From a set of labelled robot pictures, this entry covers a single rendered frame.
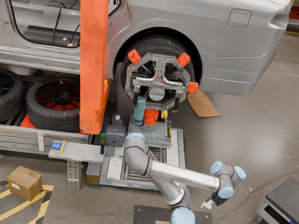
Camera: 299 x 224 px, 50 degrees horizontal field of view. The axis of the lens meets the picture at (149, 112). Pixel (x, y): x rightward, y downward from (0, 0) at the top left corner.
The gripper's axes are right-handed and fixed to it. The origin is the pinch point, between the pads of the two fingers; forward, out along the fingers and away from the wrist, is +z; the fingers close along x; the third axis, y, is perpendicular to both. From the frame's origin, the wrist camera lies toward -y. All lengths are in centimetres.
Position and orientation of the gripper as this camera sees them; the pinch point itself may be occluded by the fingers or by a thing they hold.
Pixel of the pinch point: (205, 205)
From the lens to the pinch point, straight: 229.8
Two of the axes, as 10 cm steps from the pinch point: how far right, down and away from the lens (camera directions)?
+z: -5.0, 7.5, 4.3
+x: 6.5, 0.0, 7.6
